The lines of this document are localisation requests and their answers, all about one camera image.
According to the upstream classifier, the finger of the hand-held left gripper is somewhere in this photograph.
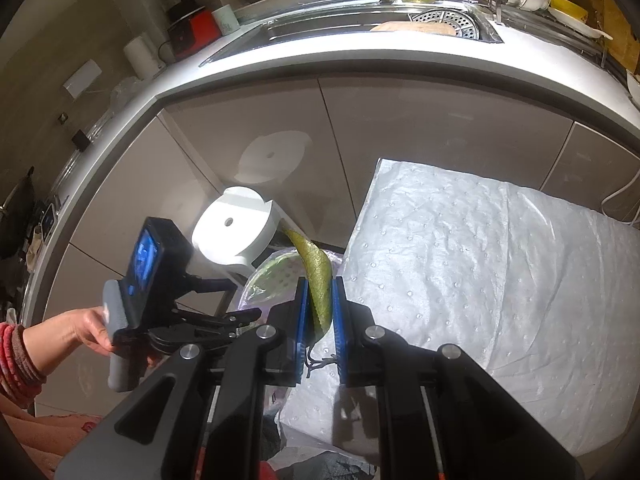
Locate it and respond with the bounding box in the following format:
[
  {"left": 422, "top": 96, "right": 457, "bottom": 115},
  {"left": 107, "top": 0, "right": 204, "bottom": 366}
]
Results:
[
  {"left": 172, "top": 308, "right": 262, "bottom": 327},
  {"left": 147, "top": 327, "right": 238, "bottom": 348}
]

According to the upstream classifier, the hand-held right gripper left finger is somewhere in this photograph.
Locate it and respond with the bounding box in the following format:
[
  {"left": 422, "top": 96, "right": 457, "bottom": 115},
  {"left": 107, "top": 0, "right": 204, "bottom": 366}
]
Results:
[{"left": 52, "top": 276, "right": 309, "bottom": 480}]

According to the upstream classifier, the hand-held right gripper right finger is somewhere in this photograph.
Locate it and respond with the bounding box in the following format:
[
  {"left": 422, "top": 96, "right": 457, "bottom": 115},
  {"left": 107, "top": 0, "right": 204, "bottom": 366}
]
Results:
[{"left": 332, "top": 276, "right": 586, "bottom": 480}]

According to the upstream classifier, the large green leaf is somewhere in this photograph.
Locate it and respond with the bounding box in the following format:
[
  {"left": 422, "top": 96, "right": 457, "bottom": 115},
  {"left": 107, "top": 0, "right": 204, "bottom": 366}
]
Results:
[{"left": 282, "top": 228, "right": 338, "bottom": 378}]

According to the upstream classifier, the person's left hand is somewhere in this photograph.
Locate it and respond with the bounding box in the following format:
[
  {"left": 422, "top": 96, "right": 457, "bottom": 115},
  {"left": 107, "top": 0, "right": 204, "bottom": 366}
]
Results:
[{"left": 50, "top": 307, "right": 115, "bottom": 376}]

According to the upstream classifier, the white round stool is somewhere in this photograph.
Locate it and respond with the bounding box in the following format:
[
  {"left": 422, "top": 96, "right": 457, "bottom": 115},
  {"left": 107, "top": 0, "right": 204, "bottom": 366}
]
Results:
[{"left": 191, "top": 186, "right": 281, "bottom": 267}]

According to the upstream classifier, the white padded mat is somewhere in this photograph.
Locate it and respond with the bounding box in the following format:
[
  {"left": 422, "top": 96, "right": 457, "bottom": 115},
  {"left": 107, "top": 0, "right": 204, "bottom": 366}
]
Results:
[{"left": 277, "top": 158, "right": 640, "bottom": 461}]

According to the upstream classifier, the beige cabinet door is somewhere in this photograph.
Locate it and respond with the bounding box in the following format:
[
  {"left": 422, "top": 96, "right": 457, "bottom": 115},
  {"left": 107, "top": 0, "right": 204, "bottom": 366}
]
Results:
[
  {"left": 542, "top": 120, "right": 640, "bottom": 216},
  {"left": 157, "top": 77, "right": 351, "bottom": 281},
  {"left": 320, "top": 77, "right": 576, "bottom": 196}
]

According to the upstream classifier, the red floral blanket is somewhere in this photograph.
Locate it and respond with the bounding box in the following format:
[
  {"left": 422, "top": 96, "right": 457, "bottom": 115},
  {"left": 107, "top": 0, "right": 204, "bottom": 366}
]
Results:
[{"left": 0, "top": 392, "right": 108, "bottom": 480}]

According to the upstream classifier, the white paper roll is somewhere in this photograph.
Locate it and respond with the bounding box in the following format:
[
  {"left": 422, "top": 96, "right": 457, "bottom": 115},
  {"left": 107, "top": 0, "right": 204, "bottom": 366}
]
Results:
[{"left": 123, "top": 32, "right": 166, "bottom": 81}]

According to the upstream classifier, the red black blender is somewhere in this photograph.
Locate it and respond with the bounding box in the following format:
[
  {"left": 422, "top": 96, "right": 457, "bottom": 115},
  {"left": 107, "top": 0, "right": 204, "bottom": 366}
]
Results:
[{"left": 146, "top": 0, "right": 223, "bottom": 61}]

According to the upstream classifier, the white cup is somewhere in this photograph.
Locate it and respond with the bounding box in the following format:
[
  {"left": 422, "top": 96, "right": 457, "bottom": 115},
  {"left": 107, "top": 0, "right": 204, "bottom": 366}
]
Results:
[{"left": 211, "top": 4, "right": 240, "bottom": 33}]

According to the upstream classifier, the steel sink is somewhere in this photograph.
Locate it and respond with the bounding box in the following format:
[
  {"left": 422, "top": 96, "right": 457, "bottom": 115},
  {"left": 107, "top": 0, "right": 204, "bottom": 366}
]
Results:
[{"left": 200, "top": 0, "right": 503, "bottom": 68}]

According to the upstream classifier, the thin wooden board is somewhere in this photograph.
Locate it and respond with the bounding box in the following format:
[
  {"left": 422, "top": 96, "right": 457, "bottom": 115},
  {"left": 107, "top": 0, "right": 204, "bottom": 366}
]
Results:
[{"left": 370, "top": 21, "right": 458, "bottom": 36}]

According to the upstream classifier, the round metal steamer plate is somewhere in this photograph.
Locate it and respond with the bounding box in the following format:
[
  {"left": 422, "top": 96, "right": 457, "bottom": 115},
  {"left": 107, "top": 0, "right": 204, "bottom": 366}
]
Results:
[{"left": 410, "top": 7, "right": 483, "bottom": 41}]

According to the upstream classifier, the white plate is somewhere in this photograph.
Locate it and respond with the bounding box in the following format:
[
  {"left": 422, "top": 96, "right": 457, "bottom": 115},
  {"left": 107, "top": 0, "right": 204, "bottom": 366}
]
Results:
[{"left": 542, "top": 7, "right": 613, "bottom": 41}]

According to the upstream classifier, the yellow bowl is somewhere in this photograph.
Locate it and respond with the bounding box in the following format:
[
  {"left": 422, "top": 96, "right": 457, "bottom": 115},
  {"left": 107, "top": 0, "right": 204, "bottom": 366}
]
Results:
[{"left": 547, "top": 0, "right": 588, "bottom": 23}]

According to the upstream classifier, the wooden cutting board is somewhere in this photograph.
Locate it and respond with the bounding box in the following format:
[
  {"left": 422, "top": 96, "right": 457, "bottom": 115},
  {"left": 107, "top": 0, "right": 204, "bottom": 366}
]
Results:
[{"left": 607, "top": 10, "right": 640, "bottom": 71}]

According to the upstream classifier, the white wall switch box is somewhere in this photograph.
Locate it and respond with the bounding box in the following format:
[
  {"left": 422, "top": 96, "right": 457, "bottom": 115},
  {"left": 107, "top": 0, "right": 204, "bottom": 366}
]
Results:
[{"left": 62, "top": 59, "right": 103, "bottom": 98}]

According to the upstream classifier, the white power cable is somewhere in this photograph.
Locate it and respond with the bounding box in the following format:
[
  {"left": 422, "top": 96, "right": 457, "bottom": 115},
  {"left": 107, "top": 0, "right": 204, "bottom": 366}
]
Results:
[{"left": 602, "top": 170, "right": 640, "bottom": 226}]

